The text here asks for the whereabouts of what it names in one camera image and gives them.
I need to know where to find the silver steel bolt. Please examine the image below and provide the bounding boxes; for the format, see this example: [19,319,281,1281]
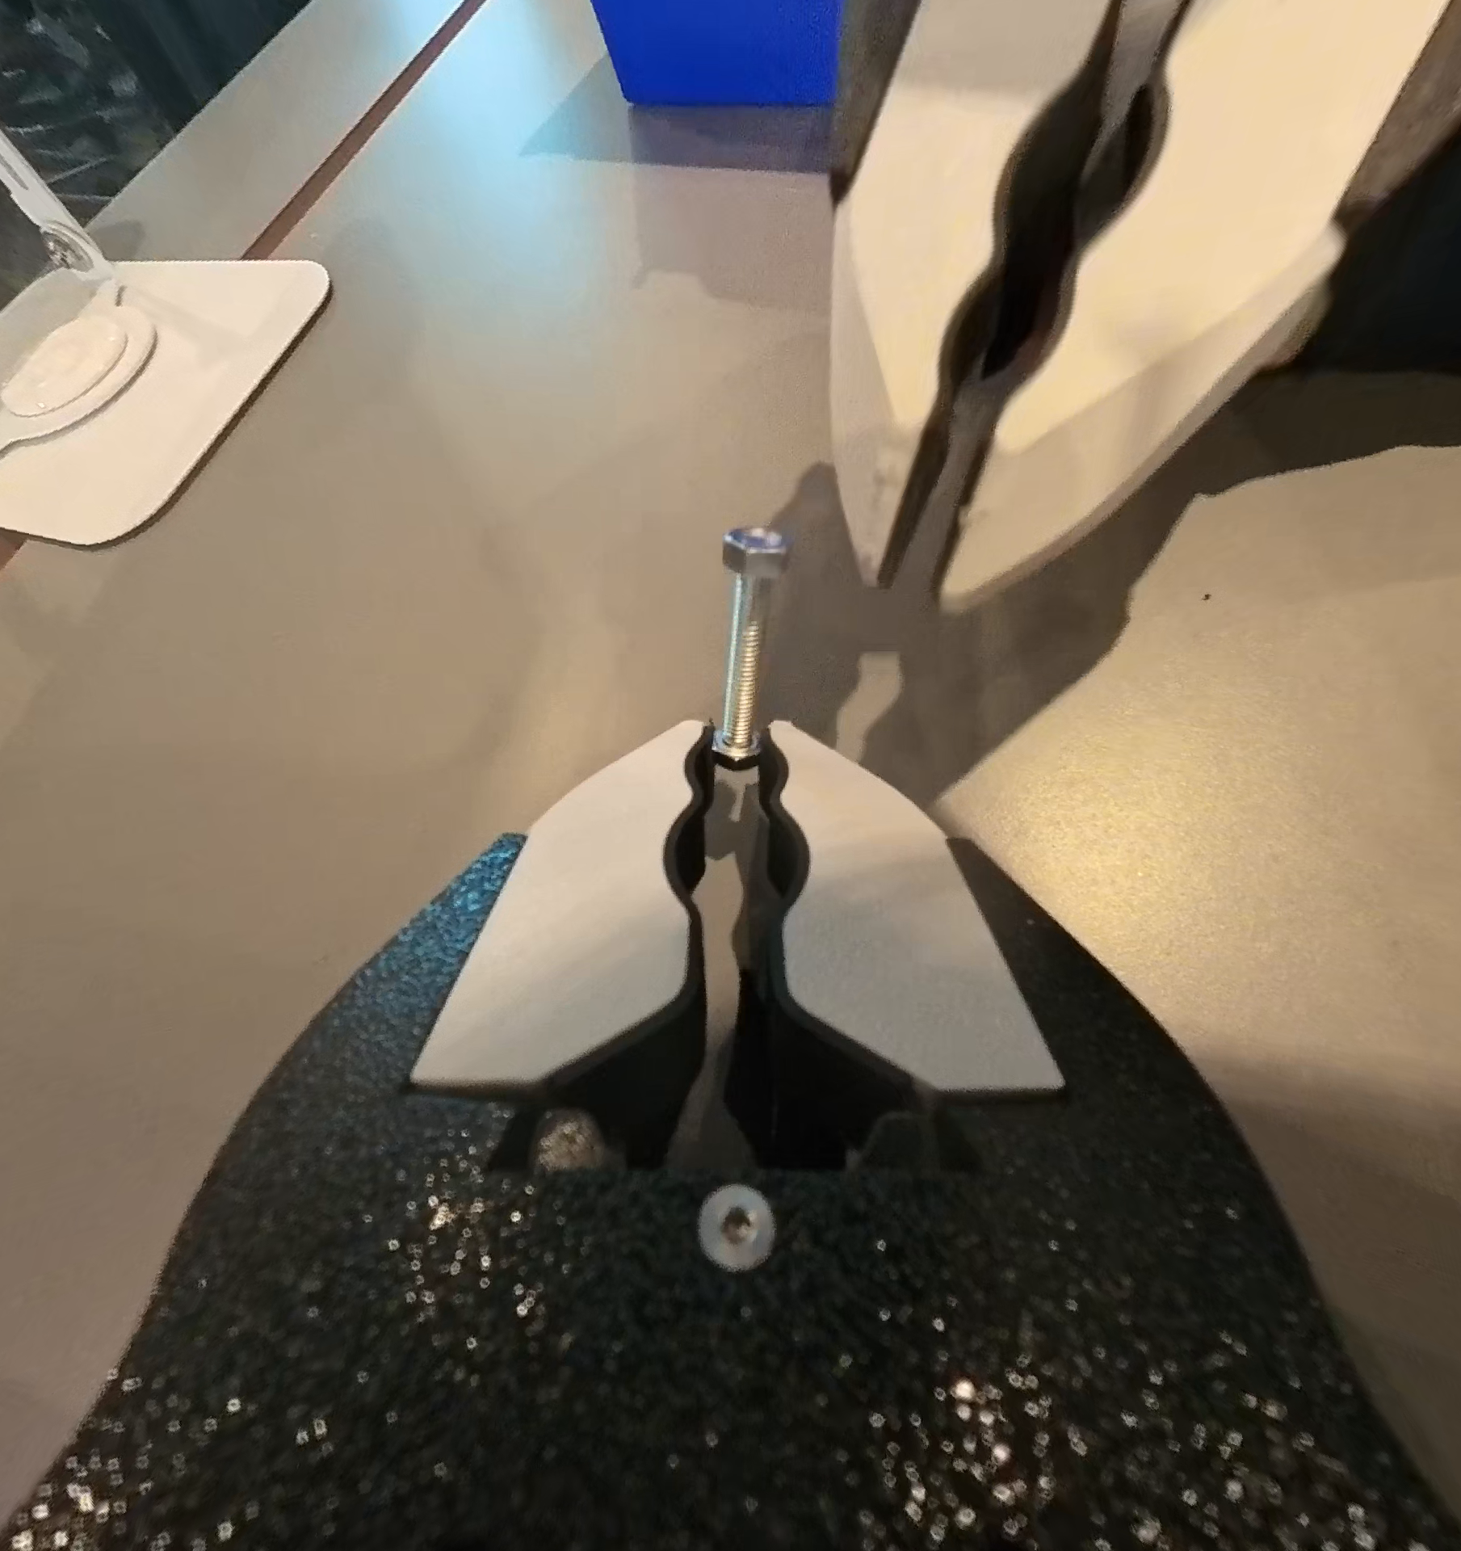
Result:
[715,522,792,760]

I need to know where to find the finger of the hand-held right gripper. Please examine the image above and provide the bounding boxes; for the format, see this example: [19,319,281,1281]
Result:
[924,0,1461,607]
[827,0,1127,592]

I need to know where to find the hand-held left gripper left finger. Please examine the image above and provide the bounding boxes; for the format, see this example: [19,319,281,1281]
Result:
[410,719,719,1170]

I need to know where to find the white document stand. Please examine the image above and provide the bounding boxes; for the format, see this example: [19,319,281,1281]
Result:
[0,72,333,550]

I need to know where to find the blue plastic bin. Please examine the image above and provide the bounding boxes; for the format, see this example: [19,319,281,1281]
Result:
[586,0,841,111]

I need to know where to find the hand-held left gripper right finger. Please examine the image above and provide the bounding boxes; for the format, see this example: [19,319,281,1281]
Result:
[758,719,1067,1174]

